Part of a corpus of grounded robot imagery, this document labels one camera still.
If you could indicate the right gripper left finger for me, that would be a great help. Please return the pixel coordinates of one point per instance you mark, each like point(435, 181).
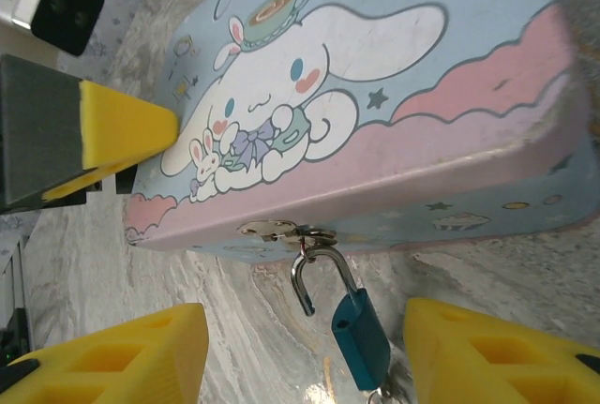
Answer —
point(117, 357)

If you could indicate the small teal padlock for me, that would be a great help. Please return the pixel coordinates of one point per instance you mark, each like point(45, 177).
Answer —
point(363, 338)

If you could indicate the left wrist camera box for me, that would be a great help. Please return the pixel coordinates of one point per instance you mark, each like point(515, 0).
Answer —
point(61, 5)

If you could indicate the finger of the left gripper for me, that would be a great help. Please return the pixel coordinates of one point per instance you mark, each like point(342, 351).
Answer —
point(70, 186)
point(94, 127)

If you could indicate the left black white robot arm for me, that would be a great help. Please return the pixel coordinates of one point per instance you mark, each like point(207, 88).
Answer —
point(10, 336)

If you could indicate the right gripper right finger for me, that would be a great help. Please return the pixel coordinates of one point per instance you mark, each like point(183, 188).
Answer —
point(506, 357)

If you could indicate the cartoon dog tin box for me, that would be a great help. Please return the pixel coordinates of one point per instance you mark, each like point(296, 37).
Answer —
point(375, 94)

